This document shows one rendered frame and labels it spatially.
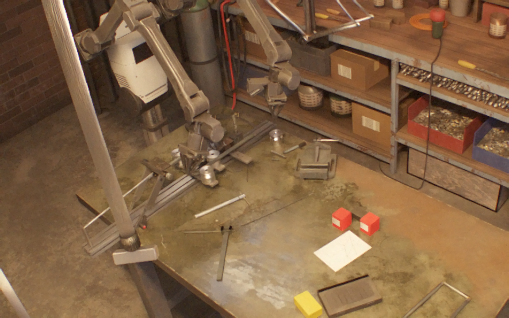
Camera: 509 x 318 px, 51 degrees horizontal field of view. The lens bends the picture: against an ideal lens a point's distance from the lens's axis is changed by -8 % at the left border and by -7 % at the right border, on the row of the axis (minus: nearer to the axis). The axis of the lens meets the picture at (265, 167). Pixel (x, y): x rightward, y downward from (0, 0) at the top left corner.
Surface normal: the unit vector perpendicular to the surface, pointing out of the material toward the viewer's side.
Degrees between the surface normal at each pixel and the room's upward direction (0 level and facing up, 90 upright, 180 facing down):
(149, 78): 90
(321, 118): 0
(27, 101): 90
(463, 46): 0
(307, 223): 0
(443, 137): 90
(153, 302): 90
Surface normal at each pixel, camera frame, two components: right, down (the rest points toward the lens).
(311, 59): -0.69, 0.50
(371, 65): 0.69, 0.39
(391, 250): -0.11, -0.79
